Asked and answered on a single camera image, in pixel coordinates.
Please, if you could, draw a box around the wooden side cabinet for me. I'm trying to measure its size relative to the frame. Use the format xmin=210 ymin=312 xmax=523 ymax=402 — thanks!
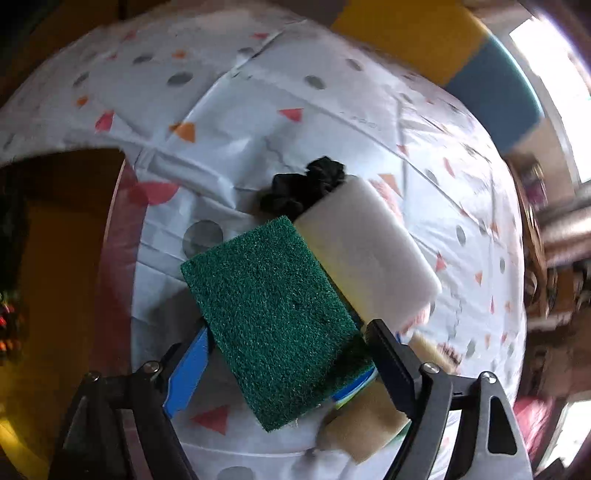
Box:
xmin=508 ymin=157 xmax=591 ymax=333

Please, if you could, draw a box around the blue chair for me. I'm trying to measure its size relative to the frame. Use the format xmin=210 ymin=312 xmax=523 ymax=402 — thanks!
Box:
xmin=445 ymin=37 xmax=543 ymax=153

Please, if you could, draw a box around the yellow chair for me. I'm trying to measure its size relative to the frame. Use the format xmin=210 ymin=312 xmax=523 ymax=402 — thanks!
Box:
xmin=332 ymin=0 xmax=490 ymax=86

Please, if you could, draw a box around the blue tissue pack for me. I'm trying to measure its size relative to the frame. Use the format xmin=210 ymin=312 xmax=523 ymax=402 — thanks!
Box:
xmin=330 ymin=369 xmax=379 ymax=409

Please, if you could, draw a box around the green scouring sponge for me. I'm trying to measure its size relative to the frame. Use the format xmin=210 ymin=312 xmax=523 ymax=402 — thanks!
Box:
xmin=180 ymin=215 xmax=377 ymax=433

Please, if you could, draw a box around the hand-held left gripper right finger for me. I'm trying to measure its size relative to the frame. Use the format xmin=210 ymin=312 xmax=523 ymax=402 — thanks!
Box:
xmin=364 ymin=318 xmax=534 ymax=480

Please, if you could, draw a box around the window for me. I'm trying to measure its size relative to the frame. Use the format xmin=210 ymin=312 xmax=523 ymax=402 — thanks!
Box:
xmin=508 ymin=14 xmax=591 ymax=185

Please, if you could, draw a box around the white foam sponge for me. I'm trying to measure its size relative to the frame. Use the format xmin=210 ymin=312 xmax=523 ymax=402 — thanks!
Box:
xmin=293 ymin=178 xmax=443 ymax=326

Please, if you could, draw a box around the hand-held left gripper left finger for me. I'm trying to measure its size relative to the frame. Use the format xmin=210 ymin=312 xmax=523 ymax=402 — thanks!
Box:
xmin=48 ymin=323 xmax=215 ymax=480

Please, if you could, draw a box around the patterned white tablecloth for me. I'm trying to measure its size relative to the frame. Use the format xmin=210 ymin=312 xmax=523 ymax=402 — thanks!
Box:
xmin=0 ymin=9 xmax=529 ymax=480

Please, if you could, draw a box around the tan foam sponge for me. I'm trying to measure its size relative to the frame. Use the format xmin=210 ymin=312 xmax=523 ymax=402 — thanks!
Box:
xmin=316 ymin=383 xmax=409 ymax=464

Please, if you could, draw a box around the black scrunchie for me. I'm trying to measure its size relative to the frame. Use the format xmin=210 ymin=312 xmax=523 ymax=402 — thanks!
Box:
xmin=259 ymin=156 xmax=347 ymax=217

